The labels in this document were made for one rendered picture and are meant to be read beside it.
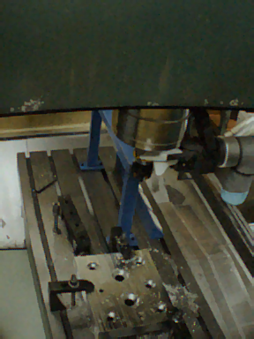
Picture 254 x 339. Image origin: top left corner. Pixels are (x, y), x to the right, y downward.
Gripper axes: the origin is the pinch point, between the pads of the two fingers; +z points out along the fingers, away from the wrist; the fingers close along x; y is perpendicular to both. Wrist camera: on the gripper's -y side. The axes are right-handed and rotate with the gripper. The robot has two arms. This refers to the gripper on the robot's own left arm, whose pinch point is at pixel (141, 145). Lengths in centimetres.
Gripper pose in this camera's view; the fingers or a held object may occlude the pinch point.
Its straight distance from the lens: 92.7
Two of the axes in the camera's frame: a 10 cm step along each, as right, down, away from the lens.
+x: -2.8, -5.7, 7.7
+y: -1.4, 8.2, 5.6
